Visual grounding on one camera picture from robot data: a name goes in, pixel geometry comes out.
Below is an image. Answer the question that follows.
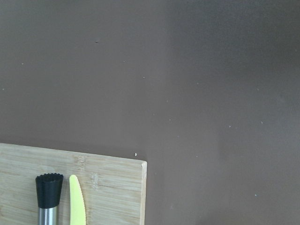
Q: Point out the wooden cutting board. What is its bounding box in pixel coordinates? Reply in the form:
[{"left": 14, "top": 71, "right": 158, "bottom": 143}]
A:
[{"left": 0, "top": 143, "right": 147, "bottom": 225}]

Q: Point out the yellow plastic knife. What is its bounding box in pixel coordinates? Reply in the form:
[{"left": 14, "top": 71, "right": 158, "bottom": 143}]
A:
[{"left": 69, "top": 174, "right": 86, "bottom": 225}]

